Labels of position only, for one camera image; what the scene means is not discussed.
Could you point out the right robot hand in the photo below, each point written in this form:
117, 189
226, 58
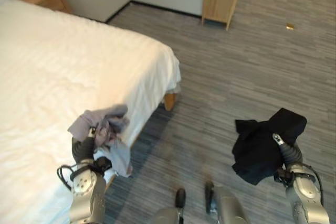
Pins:
290, 152

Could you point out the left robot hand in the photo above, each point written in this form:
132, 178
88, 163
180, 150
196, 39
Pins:
83, 148

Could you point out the black garment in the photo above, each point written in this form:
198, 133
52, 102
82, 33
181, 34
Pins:
262, 145

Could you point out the grey garment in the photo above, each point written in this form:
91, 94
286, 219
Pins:
110, 134

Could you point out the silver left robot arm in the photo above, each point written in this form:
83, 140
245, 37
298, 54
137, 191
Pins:
84, 192

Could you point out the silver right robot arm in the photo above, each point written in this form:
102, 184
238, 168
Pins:
304, 195

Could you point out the bed with white sheet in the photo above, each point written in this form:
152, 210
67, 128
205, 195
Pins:
65, 82

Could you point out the wooden laundry basket stand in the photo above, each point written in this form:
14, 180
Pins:
219, 3

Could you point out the silver left robot leg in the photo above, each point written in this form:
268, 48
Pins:
176, 208

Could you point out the small gold floor scrap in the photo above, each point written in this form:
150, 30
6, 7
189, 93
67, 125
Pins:
289, 26

